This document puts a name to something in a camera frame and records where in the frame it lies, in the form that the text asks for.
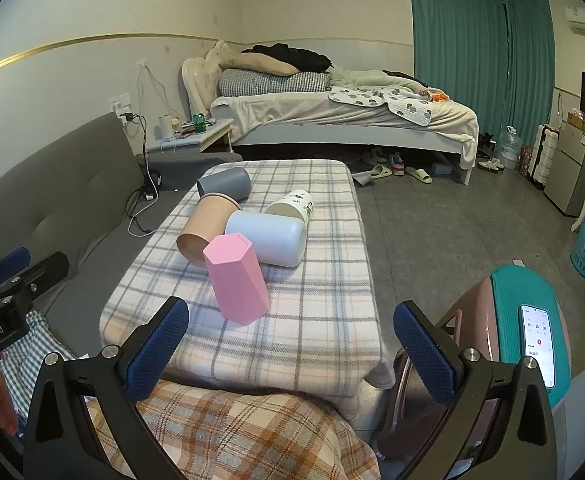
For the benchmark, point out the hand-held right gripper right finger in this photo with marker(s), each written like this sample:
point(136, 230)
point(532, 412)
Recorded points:
point(425, 355)

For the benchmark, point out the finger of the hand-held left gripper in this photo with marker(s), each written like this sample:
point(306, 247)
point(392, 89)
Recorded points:
point(7, 263)
point(45, 272)

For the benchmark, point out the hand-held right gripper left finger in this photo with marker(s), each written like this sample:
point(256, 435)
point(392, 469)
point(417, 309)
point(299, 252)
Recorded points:
point(153, 357)

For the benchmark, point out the pink hexagonal cup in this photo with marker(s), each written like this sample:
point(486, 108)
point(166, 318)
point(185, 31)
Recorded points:
point(237, 282)

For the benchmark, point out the beige cup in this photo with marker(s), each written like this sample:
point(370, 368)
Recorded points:
point(200, 230)

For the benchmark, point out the light blue cup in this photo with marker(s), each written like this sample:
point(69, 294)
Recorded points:
point(267, 237)

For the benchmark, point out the grey cup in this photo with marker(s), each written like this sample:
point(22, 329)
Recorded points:
point(225, 182)

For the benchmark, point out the white printed cup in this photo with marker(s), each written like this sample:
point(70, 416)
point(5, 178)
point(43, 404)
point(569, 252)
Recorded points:
point(292, 205)

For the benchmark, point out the person's left hand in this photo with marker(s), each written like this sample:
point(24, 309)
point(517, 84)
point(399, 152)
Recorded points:
point(0, 402)

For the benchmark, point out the blue checked cloth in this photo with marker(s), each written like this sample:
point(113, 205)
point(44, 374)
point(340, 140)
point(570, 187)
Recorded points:
point(27, 355)

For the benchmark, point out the grey sofa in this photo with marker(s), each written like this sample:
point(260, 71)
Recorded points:
point(47, 195)

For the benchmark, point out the teal cushioned stool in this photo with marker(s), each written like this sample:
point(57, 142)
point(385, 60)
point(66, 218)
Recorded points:
point(507, 310)

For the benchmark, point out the white smartphone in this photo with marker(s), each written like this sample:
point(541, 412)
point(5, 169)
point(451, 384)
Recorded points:
point(537, 347)

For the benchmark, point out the person's plaid trouser leg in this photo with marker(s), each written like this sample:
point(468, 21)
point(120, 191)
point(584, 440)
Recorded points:
point(252, 440)

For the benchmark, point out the plaid cloth covered table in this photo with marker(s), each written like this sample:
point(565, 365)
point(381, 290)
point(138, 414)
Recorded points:
point(302, 310)

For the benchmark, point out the green slipper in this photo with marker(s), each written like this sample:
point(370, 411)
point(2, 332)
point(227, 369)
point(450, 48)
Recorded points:
point(381, 171)
point(419, 175)

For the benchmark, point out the white paper roll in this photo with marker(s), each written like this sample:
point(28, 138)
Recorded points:
point(164, 127)

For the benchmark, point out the pair of sneakers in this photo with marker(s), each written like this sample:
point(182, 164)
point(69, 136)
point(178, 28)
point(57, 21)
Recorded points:
point(397, 164)

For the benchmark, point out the pair of white shoes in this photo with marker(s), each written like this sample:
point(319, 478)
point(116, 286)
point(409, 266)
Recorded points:
point(491, 164)

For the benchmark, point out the green can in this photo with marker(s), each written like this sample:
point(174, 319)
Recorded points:
point(199, 124)

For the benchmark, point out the white nightstand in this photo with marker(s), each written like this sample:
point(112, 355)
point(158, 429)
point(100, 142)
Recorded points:
point(212, 132)

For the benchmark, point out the clear water jug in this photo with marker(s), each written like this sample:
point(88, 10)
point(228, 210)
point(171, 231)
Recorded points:
point(508, 147)

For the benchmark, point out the grey fridge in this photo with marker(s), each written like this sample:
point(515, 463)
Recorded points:
point(569, 175)

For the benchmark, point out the white suitcase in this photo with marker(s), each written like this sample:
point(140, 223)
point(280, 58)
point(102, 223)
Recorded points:
point(546, 155)

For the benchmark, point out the white bed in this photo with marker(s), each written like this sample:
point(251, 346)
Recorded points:
point(332, 135)

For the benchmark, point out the orange toy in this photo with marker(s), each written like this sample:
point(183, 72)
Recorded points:
point(438, 95)

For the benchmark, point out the printed blanket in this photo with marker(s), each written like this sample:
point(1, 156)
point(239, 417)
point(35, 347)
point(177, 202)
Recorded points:
point(372, 96)

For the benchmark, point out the cream cushion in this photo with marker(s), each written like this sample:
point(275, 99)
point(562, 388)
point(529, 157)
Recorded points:
point(222, 57)

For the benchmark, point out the pale green blanket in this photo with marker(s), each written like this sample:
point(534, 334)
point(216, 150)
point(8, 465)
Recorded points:
point(367, 77)

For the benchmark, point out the checked pillow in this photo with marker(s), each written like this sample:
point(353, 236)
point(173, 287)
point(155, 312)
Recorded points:
point(272, 82)

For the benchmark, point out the teal curtain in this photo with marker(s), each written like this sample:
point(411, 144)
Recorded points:
point(457, 60)

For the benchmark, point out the beige pillow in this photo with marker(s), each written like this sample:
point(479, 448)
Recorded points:
point(262, 64)

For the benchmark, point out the black clothing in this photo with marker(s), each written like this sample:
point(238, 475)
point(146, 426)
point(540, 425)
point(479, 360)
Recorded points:
point(302, 57)

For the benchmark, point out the wall socket with charger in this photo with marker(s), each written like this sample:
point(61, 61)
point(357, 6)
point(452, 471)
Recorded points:
point(121, 107)

